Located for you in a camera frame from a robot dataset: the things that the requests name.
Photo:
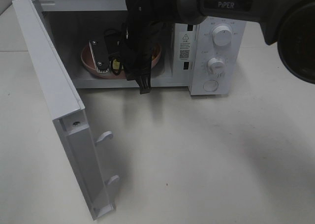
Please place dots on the pink round plate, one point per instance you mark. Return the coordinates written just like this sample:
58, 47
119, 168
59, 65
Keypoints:
87, 61

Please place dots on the white bread sandwich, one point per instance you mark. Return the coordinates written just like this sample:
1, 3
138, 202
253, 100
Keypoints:
155, 58

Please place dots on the white microwave door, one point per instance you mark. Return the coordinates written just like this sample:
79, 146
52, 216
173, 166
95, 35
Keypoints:
94, 173

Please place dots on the white microwave oven body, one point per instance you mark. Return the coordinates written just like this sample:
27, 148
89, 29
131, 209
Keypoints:
186, 49

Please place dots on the lower white timer knob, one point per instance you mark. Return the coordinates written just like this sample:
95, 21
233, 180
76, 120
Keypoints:
216, 66

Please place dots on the upper white power knob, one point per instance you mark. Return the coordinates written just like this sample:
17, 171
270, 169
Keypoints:
222, 35

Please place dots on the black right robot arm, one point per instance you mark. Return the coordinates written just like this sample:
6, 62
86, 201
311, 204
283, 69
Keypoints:
288, 23

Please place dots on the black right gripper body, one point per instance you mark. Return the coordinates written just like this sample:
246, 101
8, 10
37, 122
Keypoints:
137, 46

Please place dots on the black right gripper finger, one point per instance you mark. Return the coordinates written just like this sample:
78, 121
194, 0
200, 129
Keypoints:
144, 82

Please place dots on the round white door button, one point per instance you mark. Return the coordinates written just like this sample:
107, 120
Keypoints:
211, 86

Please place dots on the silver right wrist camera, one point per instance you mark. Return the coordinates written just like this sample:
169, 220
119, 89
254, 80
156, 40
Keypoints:
100, 55

